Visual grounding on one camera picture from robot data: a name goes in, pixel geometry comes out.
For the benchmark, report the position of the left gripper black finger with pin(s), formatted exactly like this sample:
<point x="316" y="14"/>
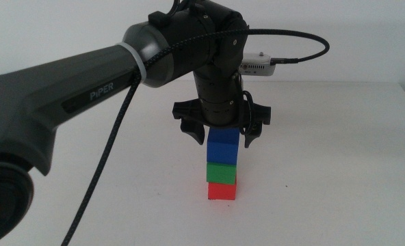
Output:
<point x="254" y="134"/>
<point x="195" y="131"/>

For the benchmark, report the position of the blue cube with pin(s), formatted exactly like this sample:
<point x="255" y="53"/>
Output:
<point x="223" y="147"/>

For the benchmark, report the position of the red cube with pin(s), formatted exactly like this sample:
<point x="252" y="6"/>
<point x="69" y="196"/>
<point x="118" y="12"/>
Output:
<point x="222" y="192"/>

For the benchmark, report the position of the green cube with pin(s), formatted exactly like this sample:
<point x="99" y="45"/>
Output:
<point x="221" y="173"/>

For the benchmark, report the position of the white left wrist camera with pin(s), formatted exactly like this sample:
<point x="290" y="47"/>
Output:
<point x="257" y="65"/>

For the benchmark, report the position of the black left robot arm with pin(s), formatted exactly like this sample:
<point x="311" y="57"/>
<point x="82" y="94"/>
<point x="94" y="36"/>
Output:
<point x="35" y="95"/>

